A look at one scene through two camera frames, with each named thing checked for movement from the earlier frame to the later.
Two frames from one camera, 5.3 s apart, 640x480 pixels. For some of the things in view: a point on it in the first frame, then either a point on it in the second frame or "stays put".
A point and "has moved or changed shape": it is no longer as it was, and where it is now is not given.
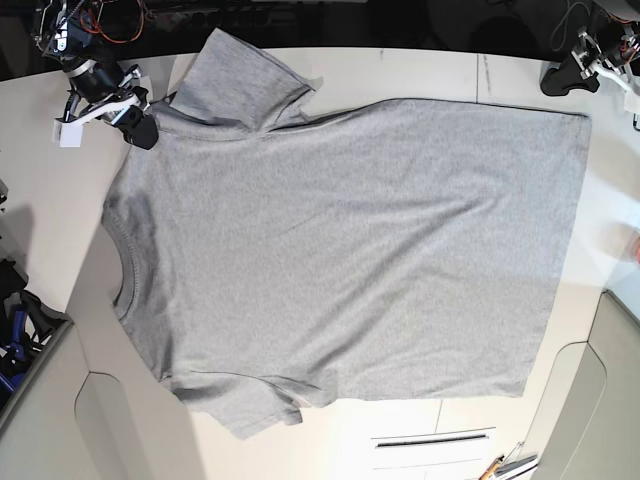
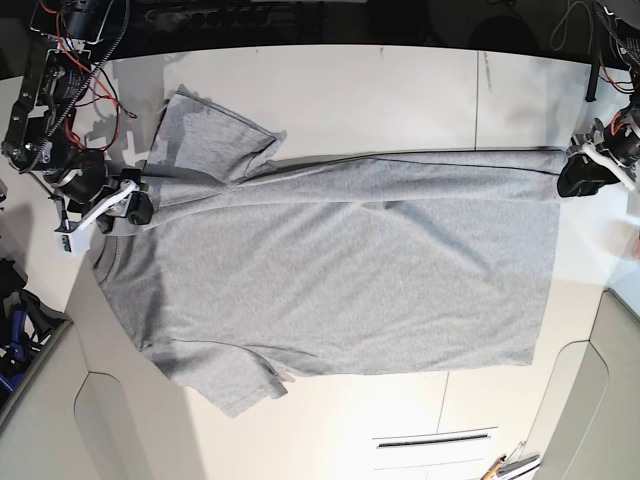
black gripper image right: [603, 43] -> [618, 140]
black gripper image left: [100, 83] -> [85, 181]
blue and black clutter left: [27, 323] stays put
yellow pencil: [492, 468] stays put
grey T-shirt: [385, 250] has moved or changed shape
